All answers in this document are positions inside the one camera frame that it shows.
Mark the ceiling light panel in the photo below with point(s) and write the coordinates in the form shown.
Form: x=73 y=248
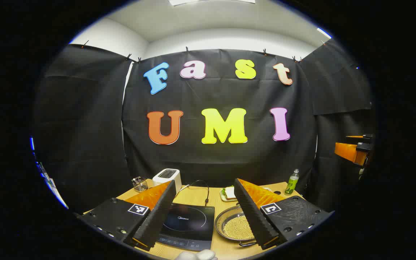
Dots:
x=324 y=33
x=211 y=1

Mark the pale green sandwich plate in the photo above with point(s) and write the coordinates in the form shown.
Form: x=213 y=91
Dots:
x=223 y=198

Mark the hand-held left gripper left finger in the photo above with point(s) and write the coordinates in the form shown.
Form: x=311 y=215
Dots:
x=157 y=216

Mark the stainless steel pot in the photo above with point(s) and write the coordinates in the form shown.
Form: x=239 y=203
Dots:
x=226 y=220

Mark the white bread sandwich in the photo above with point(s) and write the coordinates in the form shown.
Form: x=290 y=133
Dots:
x=230 y=192

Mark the black induction cooktop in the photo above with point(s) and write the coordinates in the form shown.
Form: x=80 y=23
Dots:
x=190 y=224

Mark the green drink bottle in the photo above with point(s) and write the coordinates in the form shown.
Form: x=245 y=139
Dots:
x=291 y=184

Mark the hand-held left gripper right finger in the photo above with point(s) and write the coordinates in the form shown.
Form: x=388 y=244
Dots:
x=253 y=216

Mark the pile of soybeans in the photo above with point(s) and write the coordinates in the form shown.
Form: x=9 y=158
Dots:
x=237 y=227

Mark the white printed board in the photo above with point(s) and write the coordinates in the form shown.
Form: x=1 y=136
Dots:
x=51 y=182

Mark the white toaster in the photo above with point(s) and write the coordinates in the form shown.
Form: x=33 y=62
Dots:
x=168 y=177

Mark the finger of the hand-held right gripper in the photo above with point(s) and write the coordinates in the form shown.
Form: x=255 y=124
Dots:
x=367 y=136
x=349 y=151

